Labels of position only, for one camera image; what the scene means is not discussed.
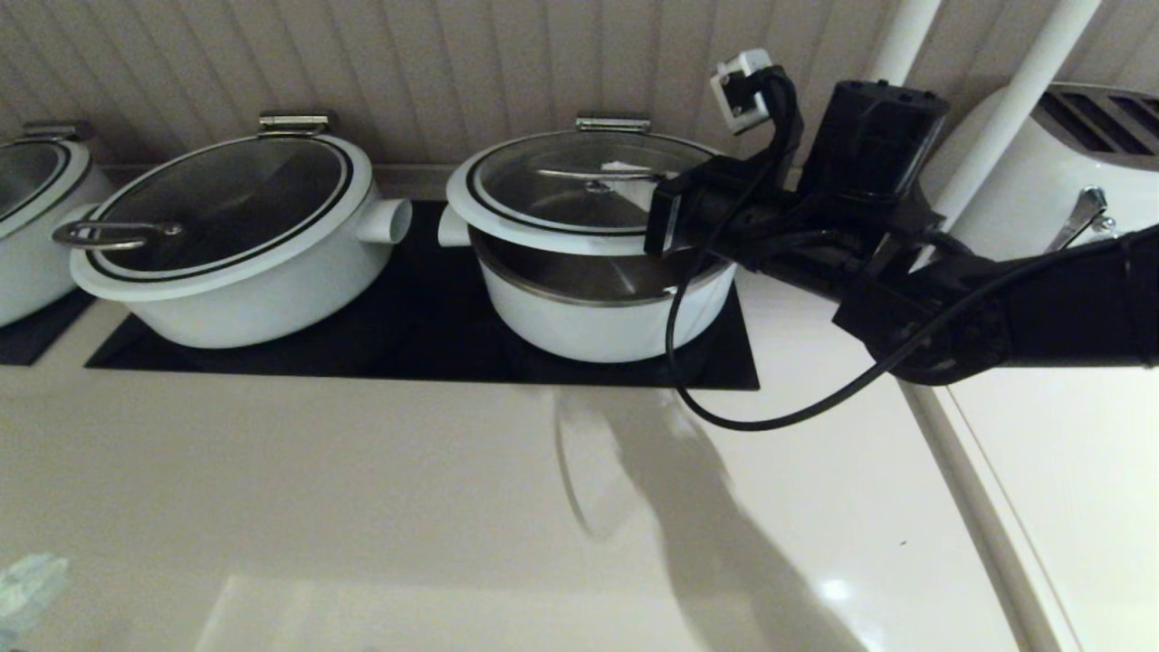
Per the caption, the black camera cable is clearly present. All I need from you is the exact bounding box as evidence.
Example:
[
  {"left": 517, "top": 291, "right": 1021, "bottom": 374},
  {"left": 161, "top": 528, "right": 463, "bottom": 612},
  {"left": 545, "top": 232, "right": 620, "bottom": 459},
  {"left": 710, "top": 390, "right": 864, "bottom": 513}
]
[{"left": 666, "top": 68, "right": 1133, "bottom": 432}]

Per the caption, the black glass cooktop panel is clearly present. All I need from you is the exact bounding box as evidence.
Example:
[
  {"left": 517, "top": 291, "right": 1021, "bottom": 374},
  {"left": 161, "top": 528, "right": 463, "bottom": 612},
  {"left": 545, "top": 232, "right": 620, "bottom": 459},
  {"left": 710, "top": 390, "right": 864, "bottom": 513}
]
[
  {"left": 0, "top": 290, "right": 101, "bottom": 367},
  {"left": 84, "top": 201, "right": 760, "bottom": 391}
]

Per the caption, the white toaster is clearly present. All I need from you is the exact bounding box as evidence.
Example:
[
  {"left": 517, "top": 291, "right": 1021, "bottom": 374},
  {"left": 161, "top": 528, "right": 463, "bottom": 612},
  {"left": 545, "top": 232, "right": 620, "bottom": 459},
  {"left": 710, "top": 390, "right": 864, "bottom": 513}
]
[{"left": 933, "top": 83, "right": 1159, "bottom": 264}]

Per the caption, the white round pole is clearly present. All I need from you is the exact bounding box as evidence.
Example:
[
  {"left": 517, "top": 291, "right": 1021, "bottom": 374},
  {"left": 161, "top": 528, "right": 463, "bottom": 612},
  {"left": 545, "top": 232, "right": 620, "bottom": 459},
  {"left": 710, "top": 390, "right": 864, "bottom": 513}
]
[
  {"left": 910, "top": 0, "right": 1101, "bottom": 273},
  {"left": 865, "top": 0, "right": 943, "bottom": 87}
]

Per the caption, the glass lid white rim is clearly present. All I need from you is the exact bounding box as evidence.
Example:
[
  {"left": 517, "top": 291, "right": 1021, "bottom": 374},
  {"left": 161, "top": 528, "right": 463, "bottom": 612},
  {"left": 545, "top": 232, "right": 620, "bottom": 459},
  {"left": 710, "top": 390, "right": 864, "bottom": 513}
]
[
  {"left": 0, "top": 140, "right": 96, "bottom": 245},
  {"left": 53, "top": 134, "right": 375, "bottom": 302},
  {"left": 446, "top": 129, "right": 736, "bottom": 258}
]

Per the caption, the white pot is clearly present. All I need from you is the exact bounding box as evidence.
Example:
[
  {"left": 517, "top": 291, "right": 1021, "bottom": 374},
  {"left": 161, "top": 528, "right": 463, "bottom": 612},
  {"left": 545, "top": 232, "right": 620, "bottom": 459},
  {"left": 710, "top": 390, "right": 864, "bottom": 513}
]
[
  {"left": 0, "top": 168, "right": 119, "bottom": 329},
  {"left": 69, "top": 195, "right": 415, "bottom": 350},
  {"left": 439, "top": 204, "right": 739, "bottom": 365}
]

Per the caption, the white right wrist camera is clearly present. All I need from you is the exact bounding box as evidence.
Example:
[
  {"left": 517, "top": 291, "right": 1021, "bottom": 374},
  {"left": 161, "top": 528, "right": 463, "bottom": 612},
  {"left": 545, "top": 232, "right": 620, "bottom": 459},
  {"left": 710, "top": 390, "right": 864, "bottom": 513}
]
[{"left": 709, "top": 50, "right": 775, "bottom": 137}]

